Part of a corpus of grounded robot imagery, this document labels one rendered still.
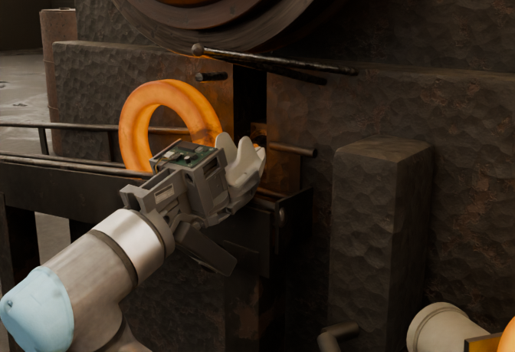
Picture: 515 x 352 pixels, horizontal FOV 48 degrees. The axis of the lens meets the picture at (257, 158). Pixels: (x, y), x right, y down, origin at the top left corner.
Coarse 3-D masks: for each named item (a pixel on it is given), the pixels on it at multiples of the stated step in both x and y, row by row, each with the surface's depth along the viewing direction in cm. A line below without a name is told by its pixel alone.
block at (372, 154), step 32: (352, 160) 59; (384, 160) 57; (416, 160) 59; (352, 192) 60; (384, 192) 58; (416, 192) 61; (352, 224) 61; (384, 224) 58; (416, 224) 62; (352, 256) 62; (384, 256) 59; (416, 256) 64; (352, 288) 63; (384, 288) 60; (416, 288) 66; (352, 320) 64; (384, 320) 61
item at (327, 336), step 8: (328, 328) 62; (336, 328) 62; (344, 328) 62; (352, 328) 62; (320, 336) 61; (328, 336) 61; (336, 336) 62; (344, 336) 62; (352, 336) 62; (320, 344) 61; (328, 344) 60; (336, 344) 60
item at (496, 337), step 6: (480, 336) 41; (486, 336) 41; (492, 336) 41; (498, 336) 41; (468, 342) 40; (474, 342) 40; (480, 342) 41; (486, 342) 41; (492, 342) 41; (498, 342) 41; (468, 348) 40; (474, 348) 41; (480, 348) 41; (486, 348) 41; (492, 348) 41
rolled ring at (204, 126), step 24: (144, 96) 81; (168, 96) 79; (192, 96) 77; (120, 120) 85; (144, 120) 85; (192, 120) 77; (216, 120) 78; (120, 144) 86; (144, 144) 87; (144, 168) 85
